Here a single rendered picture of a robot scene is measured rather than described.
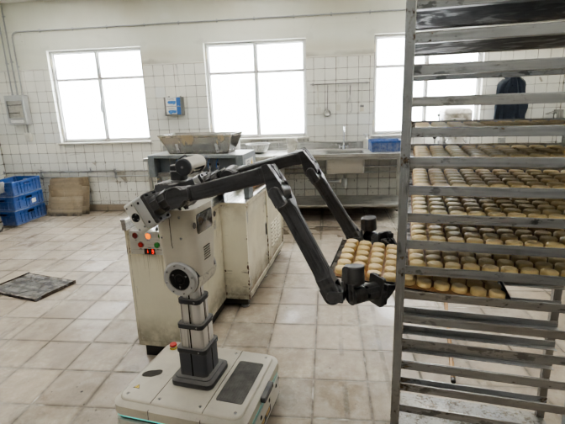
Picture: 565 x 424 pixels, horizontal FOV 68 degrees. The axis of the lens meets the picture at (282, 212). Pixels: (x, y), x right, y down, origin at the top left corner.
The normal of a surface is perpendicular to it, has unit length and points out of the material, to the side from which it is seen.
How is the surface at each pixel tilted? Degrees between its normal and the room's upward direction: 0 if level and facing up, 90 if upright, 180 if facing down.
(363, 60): 90
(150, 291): 90
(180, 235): 90
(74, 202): 67
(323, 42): 90
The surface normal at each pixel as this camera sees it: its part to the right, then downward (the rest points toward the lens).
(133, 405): -0.17, -0.70
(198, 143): -0.17, 0.64
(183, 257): -0.27, 0.43
